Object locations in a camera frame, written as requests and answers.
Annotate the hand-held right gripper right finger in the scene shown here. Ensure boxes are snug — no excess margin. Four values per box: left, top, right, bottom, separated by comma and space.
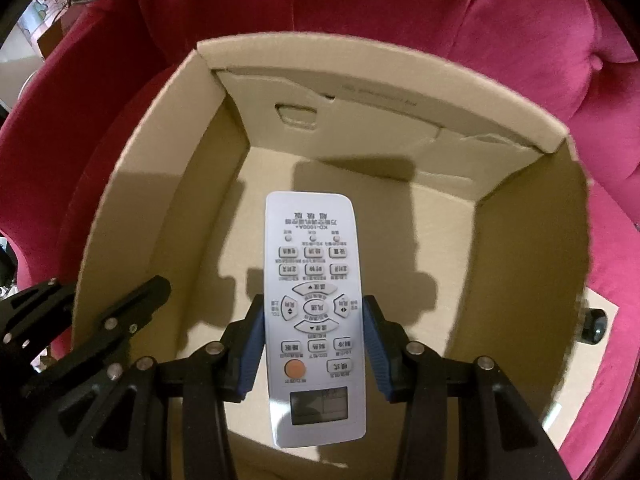
363, 295, 571, 480

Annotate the brown cardboard piece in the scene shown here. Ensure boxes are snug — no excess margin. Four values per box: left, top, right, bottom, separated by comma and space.
36, 15, 67, 57

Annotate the cartoon printed poster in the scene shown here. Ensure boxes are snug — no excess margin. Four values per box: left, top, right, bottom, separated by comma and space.
19, 0, 67, 52

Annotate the black glossy ball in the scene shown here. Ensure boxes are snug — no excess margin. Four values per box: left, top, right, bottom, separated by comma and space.
580, 309, 608, 345

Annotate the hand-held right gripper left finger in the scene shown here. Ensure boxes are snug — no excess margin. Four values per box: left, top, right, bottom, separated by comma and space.
10, 295, 266, 480

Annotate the cardboard box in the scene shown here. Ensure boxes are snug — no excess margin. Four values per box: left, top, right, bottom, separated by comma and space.
70, 35, 593, 480

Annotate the beige paper sheet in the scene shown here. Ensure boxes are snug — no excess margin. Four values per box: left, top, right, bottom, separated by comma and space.
542, 285, 617, 436

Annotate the red velvet tufted sofa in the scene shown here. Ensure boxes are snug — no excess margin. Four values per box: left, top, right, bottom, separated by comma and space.
0, 0, 640, 480

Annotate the white remote control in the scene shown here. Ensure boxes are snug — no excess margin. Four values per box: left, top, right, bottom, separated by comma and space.
264, 191, 367, 451

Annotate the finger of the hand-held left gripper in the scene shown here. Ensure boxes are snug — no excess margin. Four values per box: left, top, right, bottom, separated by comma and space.
20, 275, 172, 402
0, 279, 77, 362

